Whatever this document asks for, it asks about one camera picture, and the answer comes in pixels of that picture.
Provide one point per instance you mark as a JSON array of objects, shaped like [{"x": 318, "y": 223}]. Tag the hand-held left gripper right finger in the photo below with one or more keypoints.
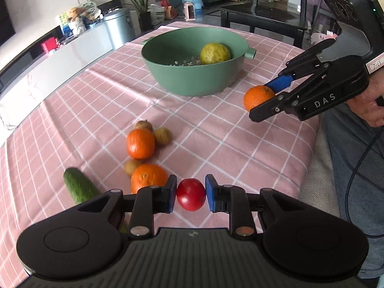
[{"x": 210, "y": 195}]

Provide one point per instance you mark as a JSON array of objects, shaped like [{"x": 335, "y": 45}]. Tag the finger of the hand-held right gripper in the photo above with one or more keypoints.
[
  {"x": 270, "y": 109},
  {"x": 280, "y": 83}
]

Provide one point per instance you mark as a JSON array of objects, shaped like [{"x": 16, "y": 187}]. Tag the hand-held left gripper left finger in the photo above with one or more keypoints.
[{"x": 172, "y": 196}]

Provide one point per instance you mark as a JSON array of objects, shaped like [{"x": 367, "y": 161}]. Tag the red tomato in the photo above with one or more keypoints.
[{"x": 190, "y": 195}]

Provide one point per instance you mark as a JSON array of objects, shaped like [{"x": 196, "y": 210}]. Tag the orange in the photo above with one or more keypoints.
[
  {"x": 140, "y": 144},
  {"x": 255, "y": 97},
  {"x": 148, "y": 178}
]

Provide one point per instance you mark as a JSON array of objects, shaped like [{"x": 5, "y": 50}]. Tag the green colander bowl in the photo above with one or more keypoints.
[{"x": 186, "y": 78}]

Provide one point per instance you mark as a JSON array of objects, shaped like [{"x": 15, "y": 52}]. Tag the person's right hand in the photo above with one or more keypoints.
[{"x": 373, "y": 105}]

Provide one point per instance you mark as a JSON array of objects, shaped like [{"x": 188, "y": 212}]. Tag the brown kiwi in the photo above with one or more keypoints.
[
  {"x": 163, "y": 136},
  {"x": 132, "y": 166},
  {"x": 143, "y": 125}
]

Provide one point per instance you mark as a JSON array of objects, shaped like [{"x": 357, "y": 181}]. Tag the pink checked tablecloth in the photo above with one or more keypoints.
[{"x": 210, "y": 132}]

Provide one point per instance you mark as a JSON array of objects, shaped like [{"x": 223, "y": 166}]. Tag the person's grey trousers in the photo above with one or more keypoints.
[{"x": 354, "y": 156}]

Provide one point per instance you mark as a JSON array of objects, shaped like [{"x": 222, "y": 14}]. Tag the dark low table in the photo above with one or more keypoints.
[{"x": 264, "y": 16}]

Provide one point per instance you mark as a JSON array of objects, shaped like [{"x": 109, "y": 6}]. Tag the beige seat cushion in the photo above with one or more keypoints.
[{"x": 319, "y": 171}]

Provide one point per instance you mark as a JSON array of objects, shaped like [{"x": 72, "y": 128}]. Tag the green cucumber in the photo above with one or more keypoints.
[{"x": 79, "y": 184}]

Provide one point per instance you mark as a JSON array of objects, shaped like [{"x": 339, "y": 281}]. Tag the white plastic bag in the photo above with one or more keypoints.
[{"x": 156, "y": 13}]

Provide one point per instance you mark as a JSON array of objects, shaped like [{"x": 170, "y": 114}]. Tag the potted green plant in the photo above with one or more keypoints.
[{"x": 146, "y": 21}]

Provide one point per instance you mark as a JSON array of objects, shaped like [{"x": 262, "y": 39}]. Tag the silver trash can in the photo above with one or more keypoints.
[{"x": 118, "y": 30}]

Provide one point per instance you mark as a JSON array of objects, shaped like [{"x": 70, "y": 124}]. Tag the white media cabinet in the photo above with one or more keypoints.
[{"x": 54, "y": 69}]

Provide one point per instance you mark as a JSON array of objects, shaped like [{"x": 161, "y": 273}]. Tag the red box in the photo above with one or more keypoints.
[{"x": 49, "y": 46}]

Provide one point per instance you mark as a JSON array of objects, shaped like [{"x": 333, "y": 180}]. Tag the pile of toys and packets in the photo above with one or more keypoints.
[{"x": 79, "y": 18}]

